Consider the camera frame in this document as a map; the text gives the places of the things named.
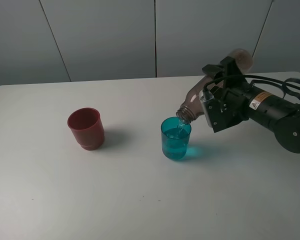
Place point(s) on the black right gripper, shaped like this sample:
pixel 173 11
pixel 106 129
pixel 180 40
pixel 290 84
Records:
pixel 235 83

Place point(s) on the transparent brown plastic bottle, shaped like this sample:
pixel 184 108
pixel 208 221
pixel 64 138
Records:
pixel 237 62

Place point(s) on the teal transparent plastic cup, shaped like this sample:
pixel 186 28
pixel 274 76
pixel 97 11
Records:
pixel 175 136

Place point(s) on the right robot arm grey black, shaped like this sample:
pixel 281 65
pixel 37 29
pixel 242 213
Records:
pixel 275 105

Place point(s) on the red plastic cup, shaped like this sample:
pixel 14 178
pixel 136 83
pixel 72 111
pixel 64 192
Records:
pixel 87 128

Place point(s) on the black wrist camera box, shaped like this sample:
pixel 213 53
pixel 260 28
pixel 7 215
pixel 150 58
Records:
pixel 223 113

